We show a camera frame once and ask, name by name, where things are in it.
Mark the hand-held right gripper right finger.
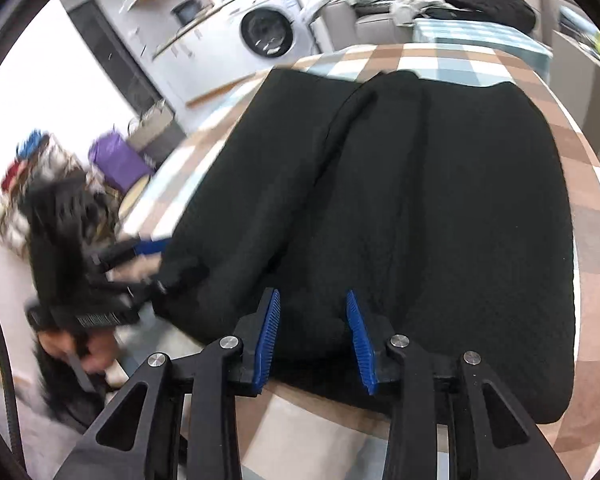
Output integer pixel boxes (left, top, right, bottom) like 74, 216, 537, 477
346, 289, 573, 480

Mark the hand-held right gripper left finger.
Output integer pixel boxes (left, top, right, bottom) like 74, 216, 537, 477
55, 287, 282, 480

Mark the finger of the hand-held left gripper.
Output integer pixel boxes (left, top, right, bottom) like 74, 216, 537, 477
92, 234, 173, 273
107, 280, 168, 307

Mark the black knit sweater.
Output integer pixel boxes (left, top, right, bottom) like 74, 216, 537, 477
150, 67, 577, 425

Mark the person's left hand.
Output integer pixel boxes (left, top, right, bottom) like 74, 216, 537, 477
37, 326, 124, 375

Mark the beige waste bin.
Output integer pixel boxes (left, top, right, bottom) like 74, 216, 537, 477
117, 177, 153, 222

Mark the purple bag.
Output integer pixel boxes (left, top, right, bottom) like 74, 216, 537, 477
89, 131, 153, 193

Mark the person's dark clothing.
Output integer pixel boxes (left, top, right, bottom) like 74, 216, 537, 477
32, 345, 116, 433

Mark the white cabinet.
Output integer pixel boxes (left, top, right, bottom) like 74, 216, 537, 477
152, 10, 253, 108

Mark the dark door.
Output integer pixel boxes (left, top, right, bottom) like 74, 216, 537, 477
67, 0, 163, 111

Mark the black pot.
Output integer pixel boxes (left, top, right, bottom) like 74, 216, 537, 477
172, 0, 202, 26

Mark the checked bed sheet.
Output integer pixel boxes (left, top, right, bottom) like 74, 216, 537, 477
115, 40, 600, 480

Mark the white washing machine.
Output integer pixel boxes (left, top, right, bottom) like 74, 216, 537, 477
207, 0, 326, 78

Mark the grey sofa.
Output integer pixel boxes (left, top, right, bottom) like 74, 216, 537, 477
320, 0, 416, 53

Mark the folded light blue checked blanket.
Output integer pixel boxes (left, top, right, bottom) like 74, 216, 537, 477
412, 17, 553, 81

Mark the pale green grey garment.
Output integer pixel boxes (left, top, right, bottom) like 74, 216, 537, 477
390, 0, 441, 23

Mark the black cable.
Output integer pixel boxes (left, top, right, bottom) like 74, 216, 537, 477
0, 280, 26, 466

